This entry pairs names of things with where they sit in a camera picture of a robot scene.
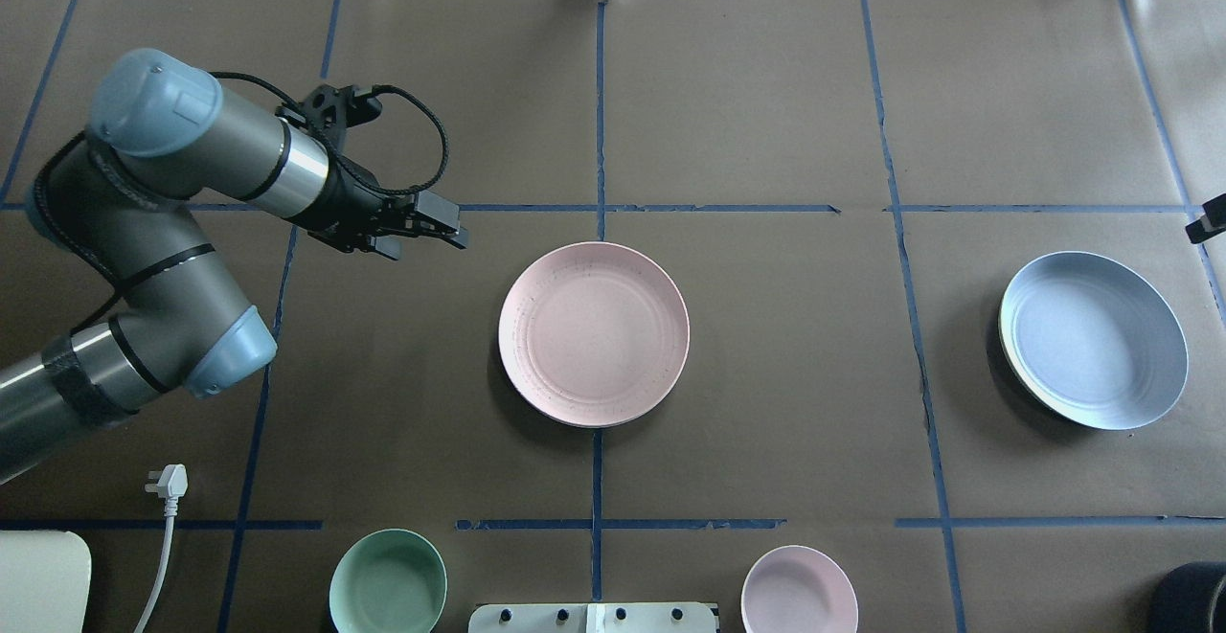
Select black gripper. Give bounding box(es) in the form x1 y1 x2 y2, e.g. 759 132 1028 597
276 83 470 261

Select pink plate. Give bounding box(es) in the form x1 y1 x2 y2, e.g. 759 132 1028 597
497 240 691 429

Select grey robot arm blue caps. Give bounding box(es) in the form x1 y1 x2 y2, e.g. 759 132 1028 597
1 48 470 481

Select green bowl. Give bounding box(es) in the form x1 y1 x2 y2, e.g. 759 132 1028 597
329 529 447 632

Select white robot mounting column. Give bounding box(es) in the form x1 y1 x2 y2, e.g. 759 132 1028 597
467 601 721 632

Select white toaster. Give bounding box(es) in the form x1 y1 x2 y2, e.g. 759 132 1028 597
1 530 92 632

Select pink bowl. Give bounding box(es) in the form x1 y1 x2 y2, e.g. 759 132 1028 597
741 545 859 632

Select blue plate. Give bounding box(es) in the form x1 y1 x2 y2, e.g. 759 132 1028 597
997 251 1190 431

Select dark blue saucepan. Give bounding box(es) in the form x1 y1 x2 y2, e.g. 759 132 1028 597
1146 559 1225 632

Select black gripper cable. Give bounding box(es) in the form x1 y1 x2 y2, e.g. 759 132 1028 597
208 71 449 199

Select white toaster cable with plug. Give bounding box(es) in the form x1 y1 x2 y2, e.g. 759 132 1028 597
132 462 189 633

